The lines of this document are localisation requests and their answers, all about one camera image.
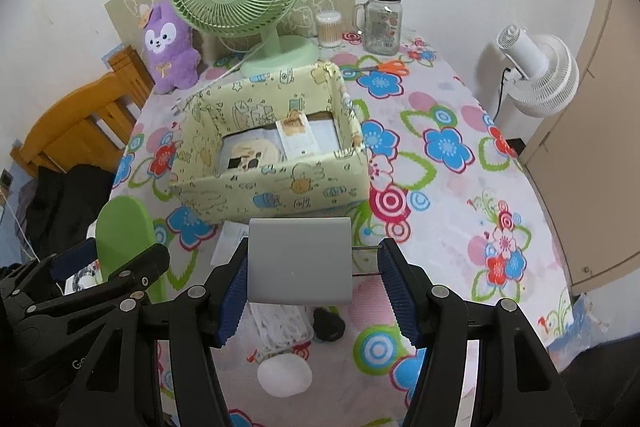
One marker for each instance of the glass jar with green lid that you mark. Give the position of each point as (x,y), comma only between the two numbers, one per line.
(382,32)

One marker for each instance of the large white charger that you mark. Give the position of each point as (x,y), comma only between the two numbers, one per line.
(300,262)

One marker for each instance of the floral tablecloth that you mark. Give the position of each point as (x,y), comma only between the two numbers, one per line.
(450,217)

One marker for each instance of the white floor fan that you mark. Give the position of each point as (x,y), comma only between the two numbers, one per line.
(545,67)

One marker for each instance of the black key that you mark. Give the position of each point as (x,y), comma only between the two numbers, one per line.
(328,324)

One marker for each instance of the wall socket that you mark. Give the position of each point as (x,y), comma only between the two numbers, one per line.
(6,178)

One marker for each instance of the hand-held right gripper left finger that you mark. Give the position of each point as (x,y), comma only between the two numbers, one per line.
(232,302)

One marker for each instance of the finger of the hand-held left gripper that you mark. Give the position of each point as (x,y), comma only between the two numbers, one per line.
(75,257)
(135,272)

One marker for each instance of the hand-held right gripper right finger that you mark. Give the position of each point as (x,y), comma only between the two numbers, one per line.
(400,297)

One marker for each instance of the cotton swab container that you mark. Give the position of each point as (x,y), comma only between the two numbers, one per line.
(329,29)

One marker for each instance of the blue white plastic bag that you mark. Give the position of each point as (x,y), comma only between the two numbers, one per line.
(572,322)

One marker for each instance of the purple plush bunny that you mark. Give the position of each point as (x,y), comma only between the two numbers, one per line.
(167,52)

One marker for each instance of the beige bear-shaped case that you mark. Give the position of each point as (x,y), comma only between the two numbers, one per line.
(255,154)

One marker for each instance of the yellow cartoon print storage box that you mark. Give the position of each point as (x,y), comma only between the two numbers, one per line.
(280,197)

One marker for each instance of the small white charger cube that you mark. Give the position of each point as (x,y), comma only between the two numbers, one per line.
(227,242)

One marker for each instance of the green rounded square pad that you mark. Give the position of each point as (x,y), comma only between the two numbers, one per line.
(122,232)

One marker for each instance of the black clothing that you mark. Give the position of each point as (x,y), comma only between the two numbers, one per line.
(65,202)

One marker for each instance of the long white box orange label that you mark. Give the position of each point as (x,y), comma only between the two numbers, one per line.
(295,134)

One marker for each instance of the beige door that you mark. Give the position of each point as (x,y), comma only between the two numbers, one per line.
(600,132)

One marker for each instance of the white rounded puck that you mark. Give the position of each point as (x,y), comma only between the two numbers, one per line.
(285,375)

